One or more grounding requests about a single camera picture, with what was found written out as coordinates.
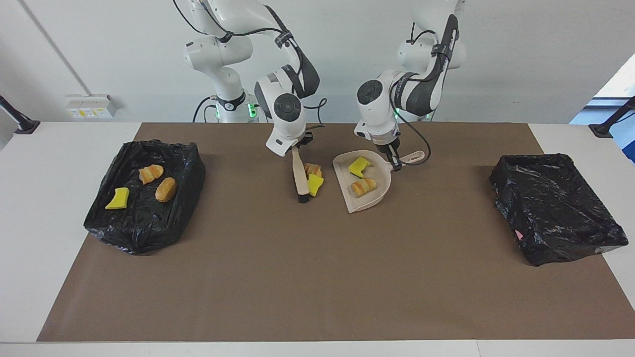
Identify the brown table mat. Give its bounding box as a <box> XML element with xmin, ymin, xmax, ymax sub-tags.
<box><xmin>36</xmin><ymin>122</ymin><xmax>635</xmax><ymax>343</ymax></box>

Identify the white wall conduit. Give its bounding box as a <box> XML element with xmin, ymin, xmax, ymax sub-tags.
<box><xmin>19</xmin><ymin>0</ymin><xmax>91</xmax><ymax>96</ymax></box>

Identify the white wall socket box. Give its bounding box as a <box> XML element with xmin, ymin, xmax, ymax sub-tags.
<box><xmin>65</xmin><ymin>94</ymin><xmax>118</xmax><ymax>119</ymax></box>

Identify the orange striped croissant piece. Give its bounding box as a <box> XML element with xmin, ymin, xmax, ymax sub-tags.
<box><xmin>138</xmin><ymin>164</ymin><xmax>164</xmax><ymax>185</ymax></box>

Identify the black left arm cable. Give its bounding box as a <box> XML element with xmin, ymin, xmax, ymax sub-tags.
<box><xmin>394</xmin><ymin>22</ymin><xmax>431</xmax><ymax>167</ymax></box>

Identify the black bag lined bin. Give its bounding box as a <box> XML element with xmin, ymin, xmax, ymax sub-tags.
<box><xmin>489</xmin><ymin>153</ymin><xmax>629</xmax><ymax>267</ymax></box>
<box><xmin>83</xmin><ymin>140</ymin><xmax>206</xmax><ymax>256</ymax></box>

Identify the black base power cable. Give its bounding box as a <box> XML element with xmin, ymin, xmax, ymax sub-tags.
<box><xmin>192</xmin><ymin>96</ymin><xmax>219</xmax><ymax>123</ymax></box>

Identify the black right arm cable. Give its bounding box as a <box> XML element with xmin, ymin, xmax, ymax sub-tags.
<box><xmin>173</xmin><ymin>0</ymin><xmax>328</xmax><ymax>129</ymax></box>

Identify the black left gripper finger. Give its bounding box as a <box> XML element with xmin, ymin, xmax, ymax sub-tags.
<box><xmin>383</xmin><ymin>142</ymin><xmax>403</xmax><ymax>172</ymax></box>

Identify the brown oval bun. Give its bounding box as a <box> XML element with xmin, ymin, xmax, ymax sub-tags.
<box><xmin>155</xmin><ymin>177</ymin><xmax>178</xmax><ymax>203</ymax></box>

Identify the beige plastic dustpan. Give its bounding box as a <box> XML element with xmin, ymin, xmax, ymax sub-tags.
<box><xmin>332</xmin><ymin>150</ymin><xmax>426</xmax><ymax>214</ymax></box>

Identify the croissant piece with beige underside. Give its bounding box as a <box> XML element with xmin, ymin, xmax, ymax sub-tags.
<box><xmin>351</xmin><ymin>178</ymin><xmax>378</xmax><ymax>198</ymax></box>

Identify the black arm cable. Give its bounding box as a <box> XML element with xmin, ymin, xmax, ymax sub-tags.
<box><xmin>394</xmin><ymin>22</ymin><xmax>431</xmax><ymax>167</ymax></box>
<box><xmin>173</xmin><ymin>0</ymin><xmax>328</xmax><ymax>129</ymax></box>

